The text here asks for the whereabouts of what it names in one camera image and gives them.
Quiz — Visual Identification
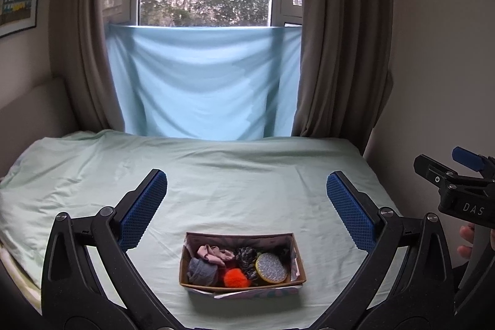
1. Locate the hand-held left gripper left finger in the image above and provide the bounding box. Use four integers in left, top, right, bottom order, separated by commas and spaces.
41, 168, 182, 330

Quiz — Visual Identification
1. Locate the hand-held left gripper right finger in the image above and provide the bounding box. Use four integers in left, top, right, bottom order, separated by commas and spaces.
315, 170, 455, 330

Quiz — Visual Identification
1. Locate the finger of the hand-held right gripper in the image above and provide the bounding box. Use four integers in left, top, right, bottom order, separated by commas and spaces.
452, 146, 495, 173
413, 154, 463, 188

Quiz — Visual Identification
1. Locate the cardboard box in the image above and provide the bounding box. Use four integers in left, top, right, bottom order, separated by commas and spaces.
178, 231, 308, 301

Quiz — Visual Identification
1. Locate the pink sock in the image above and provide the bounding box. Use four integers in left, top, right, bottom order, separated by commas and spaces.
195, 244, 236, 269

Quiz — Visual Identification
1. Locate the grey sock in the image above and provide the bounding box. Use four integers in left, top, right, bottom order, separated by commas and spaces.
187, 258, 221, 286

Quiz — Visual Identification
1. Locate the round glittery sponge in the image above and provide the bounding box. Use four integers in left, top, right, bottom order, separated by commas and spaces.
255, 253, 289, 285

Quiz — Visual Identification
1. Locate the dark patterned scrunchie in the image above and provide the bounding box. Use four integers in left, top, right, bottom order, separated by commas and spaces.
235, 246, 261, 281

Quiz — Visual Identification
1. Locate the orange pom-pom toy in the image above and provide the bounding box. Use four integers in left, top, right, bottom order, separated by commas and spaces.
222, 267, 251, 288

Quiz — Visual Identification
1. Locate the person's right hand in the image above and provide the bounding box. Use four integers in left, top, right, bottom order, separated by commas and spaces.
457, 225, 495, 260

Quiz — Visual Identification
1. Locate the light green bed sheet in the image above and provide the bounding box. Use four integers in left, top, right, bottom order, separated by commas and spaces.
0, 129, 407, 330

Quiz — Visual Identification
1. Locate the cream mattress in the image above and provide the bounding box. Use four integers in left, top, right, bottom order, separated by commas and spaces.
0, 247, 43, 312

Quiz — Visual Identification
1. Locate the light blue hanging cloth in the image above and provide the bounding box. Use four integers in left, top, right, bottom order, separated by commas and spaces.
105, 23, 303, 141

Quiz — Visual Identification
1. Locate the brown curtain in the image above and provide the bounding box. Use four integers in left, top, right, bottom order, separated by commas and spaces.
48, 0, 127, 132
291, 0, 396, 157

